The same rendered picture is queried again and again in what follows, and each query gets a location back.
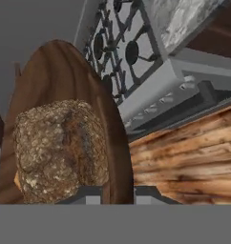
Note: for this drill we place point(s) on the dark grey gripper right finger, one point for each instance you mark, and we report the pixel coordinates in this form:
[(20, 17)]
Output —
[(146, 191)]

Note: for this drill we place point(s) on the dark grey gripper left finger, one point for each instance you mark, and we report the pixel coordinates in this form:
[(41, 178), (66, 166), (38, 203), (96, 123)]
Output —
[(88, 192)]

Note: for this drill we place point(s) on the brown wooden bowl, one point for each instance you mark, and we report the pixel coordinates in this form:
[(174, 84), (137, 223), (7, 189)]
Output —
[(60, 73)]

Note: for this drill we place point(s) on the brown crusty bread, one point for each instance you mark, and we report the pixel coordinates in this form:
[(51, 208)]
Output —
[(57, 146)]

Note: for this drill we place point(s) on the silver stove with black grates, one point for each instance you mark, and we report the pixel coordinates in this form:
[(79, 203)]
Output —
[(142, 66)]

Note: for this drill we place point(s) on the dark brown cupboard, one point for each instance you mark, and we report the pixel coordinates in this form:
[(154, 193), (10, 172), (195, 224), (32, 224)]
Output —
[(220, 31)]

